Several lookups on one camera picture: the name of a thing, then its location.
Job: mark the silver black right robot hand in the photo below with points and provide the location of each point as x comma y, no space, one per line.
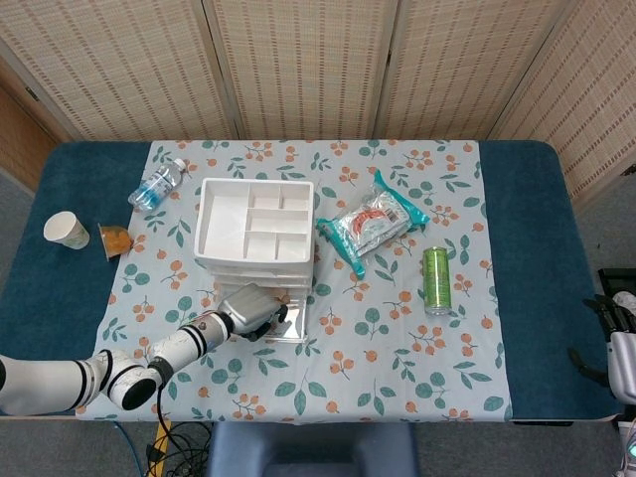
623,358

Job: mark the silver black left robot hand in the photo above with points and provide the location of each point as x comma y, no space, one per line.
248,310

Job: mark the clear plastic drawer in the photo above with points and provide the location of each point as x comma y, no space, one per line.
278,279
293,323
258,268

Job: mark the blue robot base seat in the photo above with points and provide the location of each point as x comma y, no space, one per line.
308,447

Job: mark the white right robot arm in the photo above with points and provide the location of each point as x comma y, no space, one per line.
628,442

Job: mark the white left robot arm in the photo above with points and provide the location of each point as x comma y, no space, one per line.
184,343

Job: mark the white drawer organizer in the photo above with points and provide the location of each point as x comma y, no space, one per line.
223,218

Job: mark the black box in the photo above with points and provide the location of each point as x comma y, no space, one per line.
613,275

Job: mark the floral fruit print tablecloth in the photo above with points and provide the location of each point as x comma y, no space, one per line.
348,358

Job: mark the dark teal table cover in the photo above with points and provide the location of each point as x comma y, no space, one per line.
536,248

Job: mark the teal clear snack bag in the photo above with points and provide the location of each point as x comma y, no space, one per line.
370,223

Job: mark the orange jelly cup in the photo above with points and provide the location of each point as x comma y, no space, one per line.
116,238

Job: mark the clear plastic water bottle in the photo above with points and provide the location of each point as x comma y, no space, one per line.
154,188

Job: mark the green drink can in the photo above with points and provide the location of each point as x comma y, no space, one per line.
437,280

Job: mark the white paper cup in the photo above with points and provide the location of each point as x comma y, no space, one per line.
64,231

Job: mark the woven bamboo folding screen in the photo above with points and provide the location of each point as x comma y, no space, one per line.
308,64

